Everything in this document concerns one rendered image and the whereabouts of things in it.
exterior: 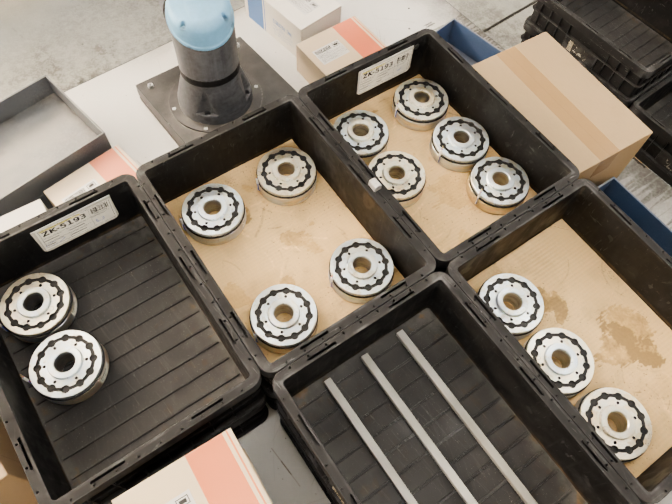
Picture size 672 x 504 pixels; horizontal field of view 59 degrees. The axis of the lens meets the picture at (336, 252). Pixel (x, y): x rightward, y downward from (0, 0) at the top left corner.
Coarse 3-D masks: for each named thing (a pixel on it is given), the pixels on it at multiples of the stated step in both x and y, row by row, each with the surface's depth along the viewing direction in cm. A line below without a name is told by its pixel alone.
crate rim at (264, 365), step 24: (288, 96) 101; (240, 120) 98; (312, 120) 99; (192, 144) 96; (336, 144) 97; (144, 168) 93; (168, 216) 89; (408, 240) 89; (192, 264) 86; (432, 264) 87; (216, 288) 84; (360, 312) 83; (240, 336) 81; (264, 360) 79; (288, 360) 80
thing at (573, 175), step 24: (384, 48) 107; (336, 72) 104; (528, 120) 101; (552, 144) 99; (360, 168) 95; (576, 168) 97; (384, 192) 93; (552, 192) 94; (408, 216) 91; (504, 216) 92; (480, 240) 90
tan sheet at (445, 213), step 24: (384, 96) 115; (384, 120) 112; (408, 144) 110; (432, 168) 108; (432, 192) 105; (456, 192) 105; (528, 192) 106; (432, 216) 103; (456, 216) 103; (480, 216) 103; (432, 240) 101; (456, 240) 101
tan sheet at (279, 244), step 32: (256, 160) 107; (256, 192) 104; (320, 192) 104; (256, 224) 101; (288, 224) 101; (320, 224) 101; (352, 224) 101; (224, 256) 98; (256, 256) 98; (288, 256) 98; (320, 256) 98; (224, 288) 95; (256, 288) 95; (320, 288) 96; (288, 320) 93; (320, 320) 93
